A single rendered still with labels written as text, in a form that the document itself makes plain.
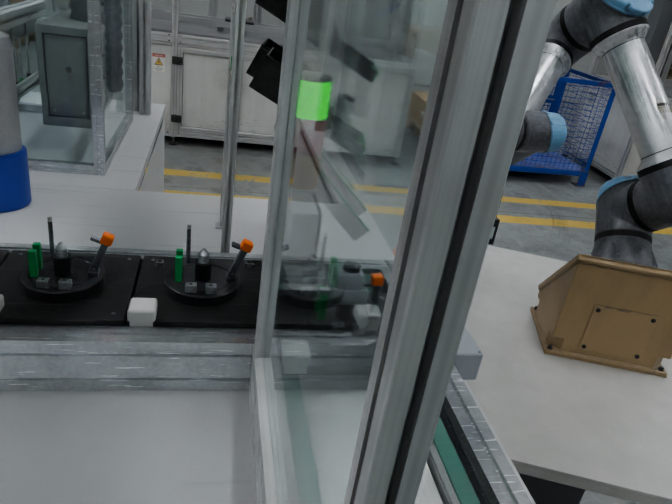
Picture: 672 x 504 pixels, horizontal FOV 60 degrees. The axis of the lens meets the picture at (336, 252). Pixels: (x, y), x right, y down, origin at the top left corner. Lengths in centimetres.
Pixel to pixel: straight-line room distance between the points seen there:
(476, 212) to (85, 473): 79
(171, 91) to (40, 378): 420
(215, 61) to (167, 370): 420
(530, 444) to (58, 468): 75
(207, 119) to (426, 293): 495
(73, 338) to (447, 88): 87
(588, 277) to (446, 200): 107
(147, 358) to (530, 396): 72
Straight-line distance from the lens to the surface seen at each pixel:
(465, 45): 22
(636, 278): 132
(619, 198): 142
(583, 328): 136
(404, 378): 28
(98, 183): 193
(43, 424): 104
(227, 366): 104
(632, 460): 119
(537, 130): 113
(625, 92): 138
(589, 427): 121
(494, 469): 89
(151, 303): 105
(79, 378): 108
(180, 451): 97
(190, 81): 512
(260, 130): 520
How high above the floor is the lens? 155
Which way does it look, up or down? 26 degrees down
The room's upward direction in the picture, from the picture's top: 9 degrees clockwise
